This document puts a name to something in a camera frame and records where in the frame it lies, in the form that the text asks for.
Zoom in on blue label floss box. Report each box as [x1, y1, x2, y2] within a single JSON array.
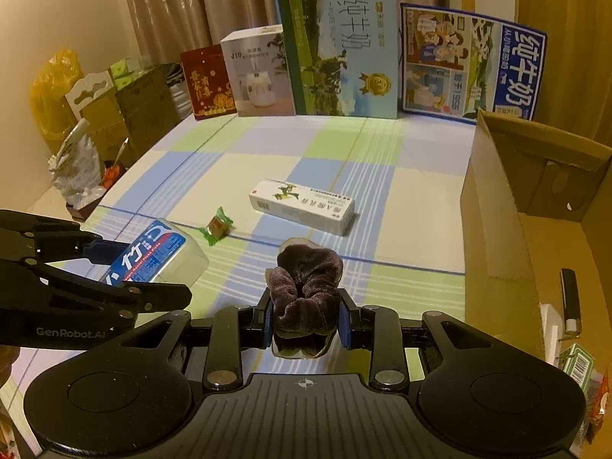
[[101, 220, 208, 287]]

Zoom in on dark brown scrunchie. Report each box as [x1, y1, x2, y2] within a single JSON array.
[[265, 237, 343, 360]]

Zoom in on green candy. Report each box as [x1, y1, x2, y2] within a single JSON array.
[[199, 206, 233, 246]]

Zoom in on white ointment box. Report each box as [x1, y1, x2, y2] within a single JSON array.
[[249, 178, 355, 235]]

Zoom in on white crumpled bag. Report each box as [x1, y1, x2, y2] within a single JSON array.
[[48, 118, 104, 207]]

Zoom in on checkered bed sheet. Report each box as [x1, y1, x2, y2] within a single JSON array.
[[85, 114, 474, 318]]

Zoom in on yellow plastic bag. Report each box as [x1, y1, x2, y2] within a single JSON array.
[[29, 48, 84, 155]]

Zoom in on stacked cardboard boxes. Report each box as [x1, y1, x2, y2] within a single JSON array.
[[65, 65, 179, 167]]

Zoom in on red gift box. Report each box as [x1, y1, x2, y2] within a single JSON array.
[[181, 45, 236, 120]]

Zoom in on brown cardboard box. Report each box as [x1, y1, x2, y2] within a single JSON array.
[[461, 111, 611, 374]]

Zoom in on white humidifier box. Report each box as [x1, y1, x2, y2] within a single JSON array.
[[221, 24, 296, 117]]

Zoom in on blue cartoon milk box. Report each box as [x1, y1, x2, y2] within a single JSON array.
[[400, 3, 548, 123]]

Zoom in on green blue milk carton box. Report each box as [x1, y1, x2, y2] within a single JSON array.
[[278, 0, 399, 119]]

